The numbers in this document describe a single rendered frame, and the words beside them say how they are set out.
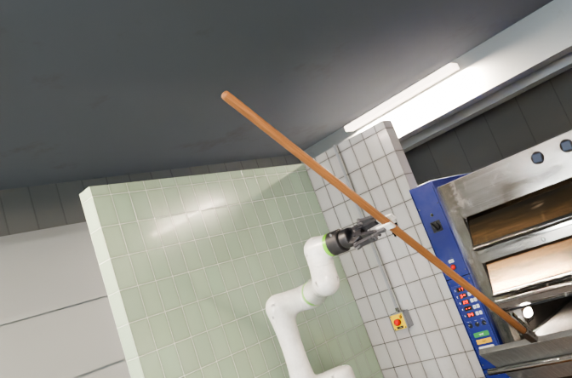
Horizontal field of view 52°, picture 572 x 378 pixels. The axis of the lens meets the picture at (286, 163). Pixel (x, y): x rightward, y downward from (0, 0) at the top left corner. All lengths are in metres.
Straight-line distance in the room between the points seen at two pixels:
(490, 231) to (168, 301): 1.71
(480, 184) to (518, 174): 0.21
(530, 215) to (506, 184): 0.20
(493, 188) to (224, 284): 1.51
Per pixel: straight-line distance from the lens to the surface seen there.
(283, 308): 2.68
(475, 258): 3.39
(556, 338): 2.84
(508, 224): 3.28
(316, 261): 2.30
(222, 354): 3.01
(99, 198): 2.85
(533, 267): 3.29
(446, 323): 3.56
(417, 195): 3.44
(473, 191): 3.33
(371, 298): 3.77
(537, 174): 3.20
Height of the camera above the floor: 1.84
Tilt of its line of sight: 12 degrees up
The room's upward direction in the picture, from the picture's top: 20 degrees counter-clockwise
